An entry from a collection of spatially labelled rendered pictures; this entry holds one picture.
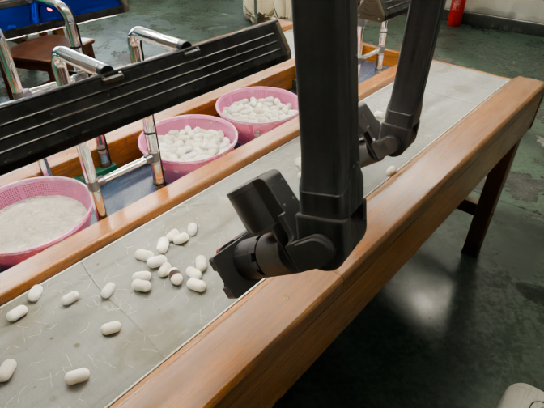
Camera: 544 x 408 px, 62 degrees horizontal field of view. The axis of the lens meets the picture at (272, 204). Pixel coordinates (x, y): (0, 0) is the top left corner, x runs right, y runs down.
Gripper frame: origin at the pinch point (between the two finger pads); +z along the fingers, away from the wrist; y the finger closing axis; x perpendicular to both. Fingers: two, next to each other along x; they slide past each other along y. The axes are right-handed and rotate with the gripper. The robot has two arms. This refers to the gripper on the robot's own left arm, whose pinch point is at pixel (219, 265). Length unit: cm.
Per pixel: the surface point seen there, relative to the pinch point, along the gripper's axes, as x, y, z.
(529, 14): -2, -484, 110
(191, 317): 6.5, 3.9, 10.9
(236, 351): 12.3, 4.7, 0.2
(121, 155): -30, -20, 58
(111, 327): 0.7, 14.6, 15.1
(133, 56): -39.6, -14.3, 15.0
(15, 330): -6.2, 25.0, 25.7
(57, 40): -137, -95, 223
